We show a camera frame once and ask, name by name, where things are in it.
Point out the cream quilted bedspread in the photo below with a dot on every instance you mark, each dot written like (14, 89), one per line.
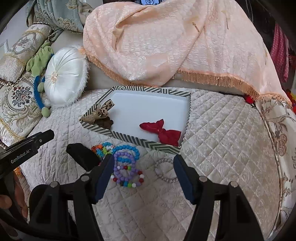
(226, 141)

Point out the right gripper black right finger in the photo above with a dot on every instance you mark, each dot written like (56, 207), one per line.
(237, 220)

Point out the person's left hand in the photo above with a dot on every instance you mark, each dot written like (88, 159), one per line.
(12, 204)

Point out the green plush toy blue band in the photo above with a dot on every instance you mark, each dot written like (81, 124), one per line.
(36, 66)

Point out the pink polka dot garment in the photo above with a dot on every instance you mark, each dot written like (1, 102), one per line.
(279, 53)

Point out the teal damask pillow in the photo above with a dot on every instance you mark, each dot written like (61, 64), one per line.
(67, 15)

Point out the embroidered beige floral pillow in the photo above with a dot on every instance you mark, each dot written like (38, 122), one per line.
(19, 110)

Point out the red velvet bow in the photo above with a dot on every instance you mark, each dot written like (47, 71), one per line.
(167, 137)

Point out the beige bolster pillow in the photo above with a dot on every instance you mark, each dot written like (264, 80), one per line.
(14, 61)

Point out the floral bed skirt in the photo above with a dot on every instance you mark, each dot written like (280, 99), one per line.
(279, 120)

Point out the leopard print hair bow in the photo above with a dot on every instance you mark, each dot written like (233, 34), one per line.
(100, 112)

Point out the dark brown scrunchie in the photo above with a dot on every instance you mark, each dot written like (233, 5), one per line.
(105, 123)

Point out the round white satin cushion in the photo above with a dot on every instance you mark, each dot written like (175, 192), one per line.
(66, 76)

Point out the small red object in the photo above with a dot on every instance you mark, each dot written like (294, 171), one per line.
(248, 99)

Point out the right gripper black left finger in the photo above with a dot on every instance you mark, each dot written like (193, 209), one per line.
(65, 212)

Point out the peach fringed blanket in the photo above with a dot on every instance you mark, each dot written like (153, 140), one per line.
(206, 42)

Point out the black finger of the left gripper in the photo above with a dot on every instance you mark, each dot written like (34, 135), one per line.
(85, 157)

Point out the striped green white tray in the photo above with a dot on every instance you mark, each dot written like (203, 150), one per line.
(135, 105)

